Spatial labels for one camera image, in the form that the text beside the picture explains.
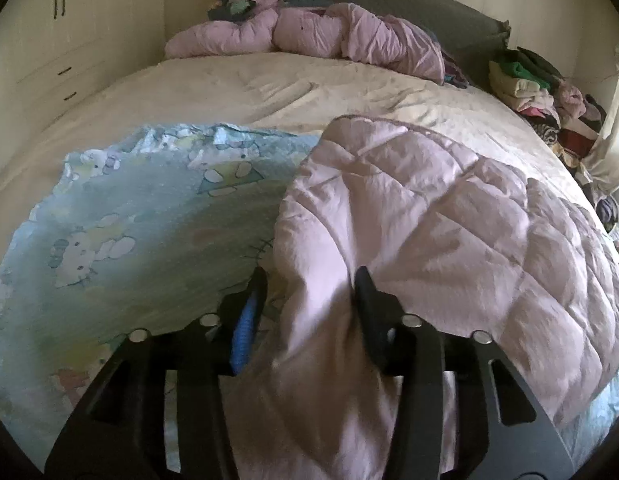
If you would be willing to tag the pink quilted blanket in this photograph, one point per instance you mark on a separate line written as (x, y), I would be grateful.
(439, 220)

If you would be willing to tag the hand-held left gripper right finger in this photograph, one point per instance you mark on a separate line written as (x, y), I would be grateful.
(377, 325)

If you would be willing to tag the bed with cream sheet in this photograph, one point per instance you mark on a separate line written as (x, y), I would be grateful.
(289, 90)

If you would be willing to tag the pink crumpled comforter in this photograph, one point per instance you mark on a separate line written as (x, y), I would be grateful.
(339, 30)

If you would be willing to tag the blue printed blanket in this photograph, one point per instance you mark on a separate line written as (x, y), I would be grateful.
(139, 220)

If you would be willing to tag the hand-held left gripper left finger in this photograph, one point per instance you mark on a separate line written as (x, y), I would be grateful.
(244, 335)

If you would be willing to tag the cream curtain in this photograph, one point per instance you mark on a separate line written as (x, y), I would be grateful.
(612, 150)

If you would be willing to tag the pile of folded clothes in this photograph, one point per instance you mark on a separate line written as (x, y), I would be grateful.
(524, 90)

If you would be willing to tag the dark striped cloth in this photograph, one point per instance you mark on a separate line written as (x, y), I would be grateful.
(454, 80)

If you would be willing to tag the cream wardrobe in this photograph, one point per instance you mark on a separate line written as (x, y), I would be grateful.
(89, 35)

